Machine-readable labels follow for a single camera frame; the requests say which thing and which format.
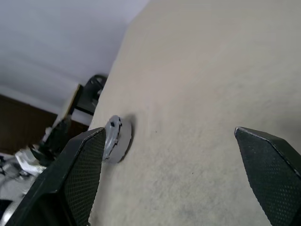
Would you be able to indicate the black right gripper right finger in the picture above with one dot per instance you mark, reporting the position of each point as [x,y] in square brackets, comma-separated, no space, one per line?
[275,176]

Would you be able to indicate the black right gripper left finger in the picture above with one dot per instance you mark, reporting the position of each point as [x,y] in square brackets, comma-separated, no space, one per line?
[70,183]

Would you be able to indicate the small grey gear disc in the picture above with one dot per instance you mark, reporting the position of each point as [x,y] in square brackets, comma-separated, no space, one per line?
[122,141]

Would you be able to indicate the pale crumpled clutter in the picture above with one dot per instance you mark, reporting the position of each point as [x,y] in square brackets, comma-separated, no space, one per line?
[26,162]

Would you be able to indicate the beige board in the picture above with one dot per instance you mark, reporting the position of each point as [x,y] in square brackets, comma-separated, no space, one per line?
[71,101]

